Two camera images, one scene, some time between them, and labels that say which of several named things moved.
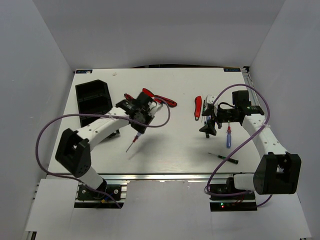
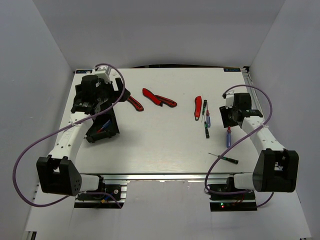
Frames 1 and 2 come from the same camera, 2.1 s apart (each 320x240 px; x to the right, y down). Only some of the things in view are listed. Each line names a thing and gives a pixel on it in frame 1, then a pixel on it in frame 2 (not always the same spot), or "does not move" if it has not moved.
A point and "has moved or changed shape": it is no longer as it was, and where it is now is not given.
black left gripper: x=140 y=129 -> x=101 y=83
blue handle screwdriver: x=134 y=139 has moved or changed shape
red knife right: x=198 y=106 does not move
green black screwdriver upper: x=204 y=109 does not move
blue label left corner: x=83 y=71 does not move
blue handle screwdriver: x=228 y=136 does not move
